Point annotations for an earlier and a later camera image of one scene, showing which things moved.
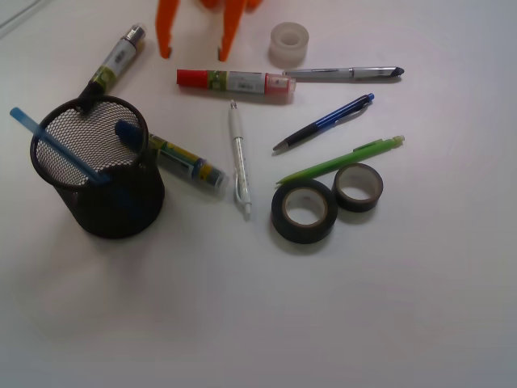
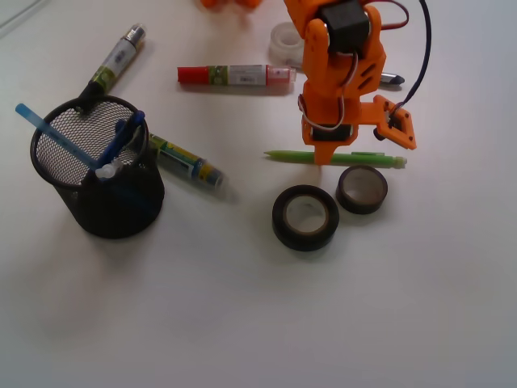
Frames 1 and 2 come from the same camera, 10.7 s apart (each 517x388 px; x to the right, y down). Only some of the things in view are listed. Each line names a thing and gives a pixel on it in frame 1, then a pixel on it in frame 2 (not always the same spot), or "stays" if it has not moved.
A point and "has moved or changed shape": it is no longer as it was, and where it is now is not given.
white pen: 241,191 -> 108,170
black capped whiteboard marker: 113,65 stays
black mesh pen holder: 112,137 stays
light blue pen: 59,146 -> 49,129
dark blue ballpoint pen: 328,121 has moved or changed shape
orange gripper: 166,10 -> 344,56
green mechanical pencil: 362,152 has moved or changed shape
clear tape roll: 287,44 stays
